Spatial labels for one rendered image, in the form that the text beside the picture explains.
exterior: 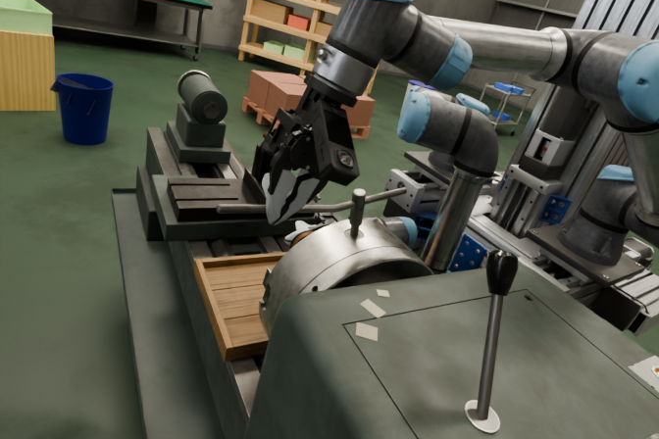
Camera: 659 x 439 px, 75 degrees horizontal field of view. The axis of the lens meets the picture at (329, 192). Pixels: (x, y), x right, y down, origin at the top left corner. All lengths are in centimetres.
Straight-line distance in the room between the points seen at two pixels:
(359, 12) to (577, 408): 52
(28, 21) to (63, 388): 314
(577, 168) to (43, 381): 203
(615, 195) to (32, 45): 419
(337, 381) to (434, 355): 13
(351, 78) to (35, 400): 177
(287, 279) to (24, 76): 397
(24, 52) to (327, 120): 403
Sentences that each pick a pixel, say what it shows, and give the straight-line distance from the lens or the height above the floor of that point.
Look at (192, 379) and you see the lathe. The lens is 137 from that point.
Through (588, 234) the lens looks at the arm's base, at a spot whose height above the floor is 122.
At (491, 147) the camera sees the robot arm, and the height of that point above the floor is 137.
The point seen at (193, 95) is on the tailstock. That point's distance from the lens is 172.
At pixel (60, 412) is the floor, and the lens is 201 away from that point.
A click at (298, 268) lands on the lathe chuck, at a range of 73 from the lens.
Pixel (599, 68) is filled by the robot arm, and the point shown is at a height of 159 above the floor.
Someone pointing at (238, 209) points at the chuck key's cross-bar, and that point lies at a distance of 60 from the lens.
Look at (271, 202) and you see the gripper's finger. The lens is 59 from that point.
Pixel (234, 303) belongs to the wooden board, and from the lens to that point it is 108.
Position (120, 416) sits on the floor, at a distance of 197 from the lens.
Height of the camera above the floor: 160
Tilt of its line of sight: 25 degrees down
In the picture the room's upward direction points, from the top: 16 degrees clockwise
